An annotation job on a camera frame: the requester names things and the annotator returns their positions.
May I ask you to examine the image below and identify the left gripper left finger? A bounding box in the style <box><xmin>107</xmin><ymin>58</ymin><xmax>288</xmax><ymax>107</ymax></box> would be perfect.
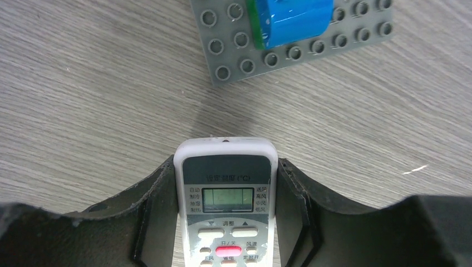
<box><xmin>1</xmin><ymin>157</ymin><xmax>178</xmax><ymax>266</ymax></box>

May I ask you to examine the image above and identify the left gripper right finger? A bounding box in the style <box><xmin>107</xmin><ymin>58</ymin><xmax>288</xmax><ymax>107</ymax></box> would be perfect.
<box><xmin>276</xmin><ymin>159</ymin><xmax>471</xmax><ymax>266</ymax></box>

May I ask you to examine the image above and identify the white remote control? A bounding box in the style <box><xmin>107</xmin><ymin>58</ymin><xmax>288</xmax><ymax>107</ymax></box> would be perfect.
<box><xmin>173</xmin><ymin>137</ymin><xmax>278</xmax><ymax>267</ymax></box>

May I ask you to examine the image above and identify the blue lego brick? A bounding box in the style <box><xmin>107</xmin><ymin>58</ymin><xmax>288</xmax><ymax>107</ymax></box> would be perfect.
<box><xmin>245</xmin><ymin>0</ymin><xmax>334</xmax><ymax>50</ymax></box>

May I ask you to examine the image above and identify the grey lego baseplate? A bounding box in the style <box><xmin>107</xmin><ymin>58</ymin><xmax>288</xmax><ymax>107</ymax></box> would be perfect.
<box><xmin>191</xmin><ymin>1</ymin><xmax>394</xmax><ymax>86</ymax></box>

